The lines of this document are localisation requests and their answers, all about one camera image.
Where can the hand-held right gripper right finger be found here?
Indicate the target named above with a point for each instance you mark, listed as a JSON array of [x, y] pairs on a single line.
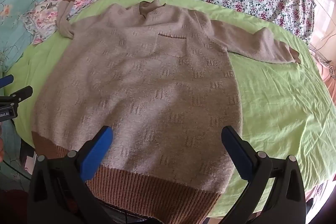
[[237, 154]]

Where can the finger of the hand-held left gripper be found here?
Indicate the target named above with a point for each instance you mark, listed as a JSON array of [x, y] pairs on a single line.
[[7, 81], [22, 94]]

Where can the pastel floral pillow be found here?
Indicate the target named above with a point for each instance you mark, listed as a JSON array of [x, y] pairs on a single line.
[[44, 11]]

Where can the green bed sheet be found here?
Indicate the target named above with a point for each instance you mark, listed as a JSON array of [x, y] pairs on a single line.
[[275, 108]]

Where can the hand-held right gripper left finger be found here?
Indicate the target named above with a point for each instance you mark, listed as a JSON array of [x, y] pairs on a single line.
[[96, 154]]

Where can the beige knit sweater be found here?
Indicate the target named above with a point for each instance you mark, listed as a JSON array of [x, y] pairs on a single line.
[[147, 82]]

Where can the pink cloth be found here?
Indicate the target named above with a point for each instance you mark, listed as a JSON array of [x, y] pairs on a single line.
[[326, 71]]

